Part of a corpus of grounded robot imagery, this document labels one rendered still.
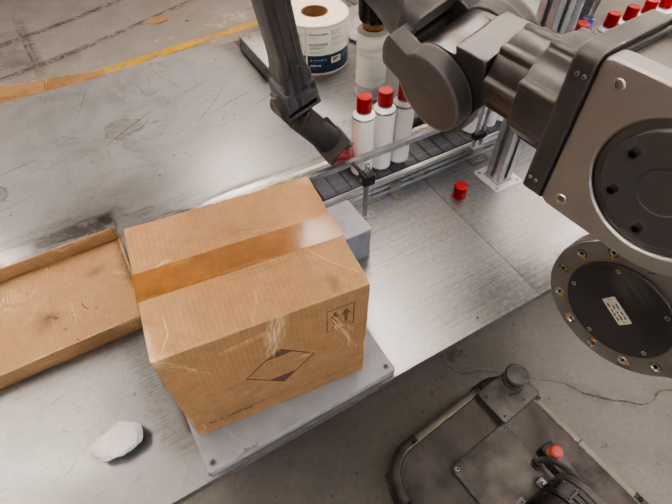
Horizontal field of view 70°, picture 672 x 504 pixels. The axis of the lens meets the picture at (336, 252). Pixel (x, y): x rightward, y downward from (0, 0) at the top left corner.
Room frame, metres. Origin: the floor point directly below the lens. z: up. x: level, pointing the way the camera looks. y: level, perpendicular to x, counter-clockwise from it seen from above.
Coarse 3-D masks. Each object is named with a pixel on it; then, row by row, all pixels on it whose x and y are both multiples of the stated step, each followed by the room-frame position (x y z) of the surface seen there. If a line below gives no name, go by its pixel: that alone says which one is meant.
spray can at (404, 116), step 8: (400, 88) 0.92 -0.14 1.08; (400, 96) 0.92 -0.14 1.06; (400, 104) 0.91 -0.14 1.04; (408, 104) 0.91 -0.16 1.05; (400, 112) 0.91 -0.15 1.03; (408, 112) 0.91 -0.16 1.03; (400, 120) 0.91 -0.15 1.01; (408, 120) 0.91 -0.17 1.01; (400, 128) 0.91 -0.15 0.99; (408, 128) 0.91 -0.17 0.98; (400, 136) 0.91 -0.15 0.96; (392, 152) 0.91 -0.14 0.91; (400, 152) 0.91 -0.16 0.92; (408, 152) 0.92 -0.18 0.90; (392, 160) 0.91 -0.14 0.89; (400, 160) 0.91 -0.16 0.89
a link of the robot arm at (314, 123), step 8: (312, 112) 0.80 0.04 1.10; (296, 120) 0.80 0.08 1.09; (304, 120) 0.79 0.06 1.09; (312, 120) 0.79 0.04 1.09; (320, 120) 0.81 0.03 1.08; (296, 128) 0.78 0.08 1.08; (304, 128) 0.78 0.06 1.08; (312, 128) 0.79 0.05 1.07; (320, 128) 0.80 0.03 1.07; (304, 136) 0.79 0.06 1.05; (312, 136) 0.79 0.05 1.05
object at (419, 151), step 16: (496, 128) 1.05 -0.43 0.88; (416, 144) 0.98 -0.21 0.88; (432, 144) 0.98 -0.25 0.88; (448, 144) 0.98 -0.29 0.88; (464, 144) 0.99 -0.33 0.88; (416, 160) 0.92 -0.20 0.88; (336, 176) 0.86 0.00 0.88; (352, 176) 0.86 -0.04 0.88; (384, 176) 0.87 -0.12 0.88; (320, 192) 0.81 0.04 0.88; (336, 192) 0.81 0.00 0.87
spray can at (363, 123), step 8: (360, 96) 0.88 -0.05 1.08; (368, 96) 0.88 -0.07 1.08; (360, 104) 0.87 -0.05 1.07; (368, 104) 0.87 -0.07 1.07; (352, 112) 0.89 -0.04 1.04; (360, 112) 0.87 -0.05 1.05; (368, 112) 0.87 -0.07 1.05; (352, 120) 0.88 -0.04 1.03; (360, 120) 0.86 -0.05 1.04; (368, 120) 0.86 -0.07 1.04; (352, 128) 0.88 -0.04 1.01; (360, 128) 0.86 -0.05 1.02; (368, 128) 0.86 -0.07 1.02; (352, 136) 0.88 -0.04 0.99; (360, 136) 0.86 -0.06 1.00; (368, 136) 0.86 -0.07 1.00; (360, 144) 0.86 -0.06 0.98; (368, 144) 0.86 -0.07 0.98; (360, 152) 0.86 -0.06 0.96; (368, 160) 0.86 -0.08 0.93; (352, 168) 0.87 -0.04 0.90
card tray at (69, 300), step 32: (32, 256) 0.63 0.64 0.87; (64, 256) 0.65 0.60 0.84; (96, 256) 0.66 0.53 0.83; (0, 288) 0.57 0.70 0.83; (32, 288) 0.57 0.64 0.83; (64, 288) 0.57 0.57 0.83; (96, 288) 0.57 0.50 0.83; (128, 288) 0.57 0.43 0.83; (0, 320) 0.49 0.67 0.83; (32, 320) 0.49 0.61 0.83; (64, 320) 0.49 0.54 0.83; (96, 320) 0.49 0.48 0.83; (128, 320) 0.47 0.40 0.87; (0, 352) 0.42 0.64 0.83; (32, 352) 0.42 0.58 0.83; (64, 352) 0.41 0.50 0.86; (0, 384) 0.35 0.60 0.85
